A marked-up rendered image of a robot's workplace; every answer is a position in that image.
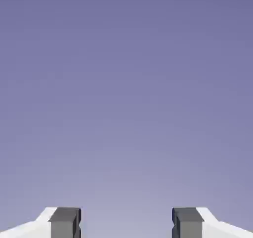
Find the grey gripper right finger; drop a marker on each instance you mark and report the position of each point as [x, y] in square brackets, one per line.
[189, 224]

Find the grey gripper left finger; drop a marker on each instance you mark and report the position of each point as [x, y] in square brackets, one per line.
[63, 224]

